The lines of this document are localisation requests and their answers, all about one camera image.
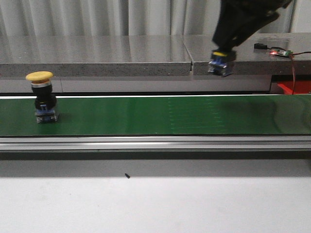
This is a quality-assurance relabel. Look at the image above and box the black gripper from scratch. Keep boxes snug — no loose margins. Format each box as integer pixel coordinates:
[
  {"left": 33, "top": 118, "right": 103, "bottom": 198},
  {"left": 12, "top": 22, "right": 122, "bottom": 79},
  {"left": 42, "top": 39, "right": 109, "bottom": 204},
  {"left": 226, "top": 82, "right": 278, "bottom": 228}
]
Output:
[{"left": 212, "top": 0, "right": 292, "bottom": 52}]

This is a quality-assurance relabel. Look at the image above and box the red mushroom push button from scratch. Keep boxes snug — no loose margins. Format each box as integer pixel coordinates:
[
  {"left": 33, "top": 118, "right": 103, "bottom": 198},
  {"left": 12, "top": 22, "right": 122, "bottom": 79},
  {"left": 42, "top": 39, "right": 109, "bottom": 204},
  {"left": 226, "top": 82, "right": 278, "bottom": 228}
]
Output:
[{"left": 208, "top": 44, "right": 236, "bottom": 77}]

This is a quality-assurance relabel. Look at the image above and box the yellow mushroom push button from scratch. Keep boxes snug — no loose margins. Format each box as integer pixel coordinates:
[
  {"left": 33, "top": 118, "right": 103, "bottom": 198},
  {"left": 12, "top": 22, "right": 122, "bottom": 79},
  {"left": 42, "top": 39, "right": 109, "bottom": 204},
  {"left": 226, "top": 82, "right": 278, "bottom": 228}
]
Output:
[{"left": 26, "top": 71, "right": 59, "bottom": 123}]

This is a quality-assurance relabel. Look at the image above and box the black plug connector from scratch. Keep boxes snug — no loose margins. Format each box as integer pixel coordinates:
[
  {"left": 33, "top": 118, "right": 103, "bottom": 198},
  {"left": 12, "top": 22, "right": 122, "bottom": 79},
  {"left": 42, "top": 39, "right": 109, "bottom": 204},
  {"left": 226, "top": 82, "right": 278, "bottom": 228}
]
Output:
[{"left": 254, "top": 43, "right": 269, "bottom": 50}]

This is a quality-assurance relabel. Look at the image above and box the small green circuit board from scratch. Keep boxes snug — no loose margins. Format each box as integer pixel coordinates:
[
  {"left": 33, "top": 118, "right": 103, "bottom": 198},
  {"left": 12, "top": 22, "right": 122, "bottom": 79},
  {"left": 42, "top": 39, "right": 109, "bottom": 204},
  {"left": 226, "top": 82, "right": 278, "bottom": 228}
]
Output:
[{"left": 270, "top": 49, "right": 293, "bottom": 57}]

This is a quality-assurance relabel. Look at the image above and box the red plastic tray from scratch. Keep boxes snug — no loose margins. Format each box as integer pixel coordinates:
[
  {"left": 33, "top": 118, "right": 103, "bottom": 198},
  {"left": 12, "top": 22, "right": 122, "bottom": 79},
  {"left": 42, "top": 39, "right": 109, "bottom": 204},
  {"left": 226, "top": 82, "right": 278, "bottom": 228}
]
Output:
[{"left": 277, "top": 81, "right": 311, "bottom": 95}]

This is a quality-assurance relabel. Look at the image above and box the green conveyor belt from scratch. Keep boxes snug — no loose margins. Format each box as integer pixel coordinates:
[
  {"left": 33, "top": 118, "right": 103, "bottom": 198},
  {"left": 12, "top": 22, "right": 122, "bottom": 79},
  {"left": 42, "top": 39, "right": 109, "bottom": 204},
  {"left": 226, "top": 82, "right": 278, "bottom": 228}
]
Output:
[{"left": 0, "top": 95, "right": 311, "bottom": 136}]

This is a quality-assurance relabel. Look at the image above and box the grey stone counter slab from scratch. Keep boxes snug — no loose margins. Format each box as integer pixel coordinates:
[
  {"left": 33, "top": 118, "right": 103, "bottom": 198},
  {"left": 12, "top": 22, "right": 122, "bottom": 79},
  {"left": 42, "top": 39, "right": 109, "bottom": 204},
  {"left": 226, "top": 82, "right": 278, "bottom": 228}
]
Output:
[{"left": 0, "top": 33, "right": 311, "bottom": 77}]

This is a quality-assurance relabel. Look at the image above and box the white corrugated curtain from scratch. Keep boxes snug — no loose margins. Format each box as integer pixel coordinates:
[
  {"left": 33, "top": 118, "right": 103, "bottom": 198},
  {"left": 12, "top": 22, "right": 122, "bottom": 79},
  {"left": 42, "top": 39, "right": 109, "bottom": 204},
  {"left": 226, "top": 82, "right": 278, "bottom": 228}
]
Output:
[{"left": 0, "top": 0, "right": 311, "bottom": 37}]

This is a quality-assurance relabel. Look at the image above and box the red black wire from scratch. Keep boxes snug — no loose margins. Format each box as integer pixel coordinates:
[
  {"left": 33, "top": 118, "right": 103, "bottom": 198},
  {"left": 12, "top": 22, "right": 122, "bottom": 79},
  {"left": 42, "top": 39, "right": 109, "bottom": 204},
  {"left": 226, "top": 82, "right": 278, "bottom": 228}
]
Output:
[{"left": 289, "top": 50, "right": 311, "bottom": 95}]

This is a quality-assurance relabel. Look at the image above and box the aluminium conveyor frame rail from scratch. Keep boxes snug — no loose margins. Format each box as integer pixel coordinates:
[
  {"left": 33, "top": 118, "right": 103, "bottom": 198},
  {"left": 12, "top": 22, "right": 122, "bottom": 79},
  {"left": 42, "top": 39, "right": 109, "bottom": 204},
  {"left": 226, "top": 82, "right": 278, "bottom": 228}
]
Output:
[{"left": 0, "top": 135, "right": 311, "bottom": 151}]

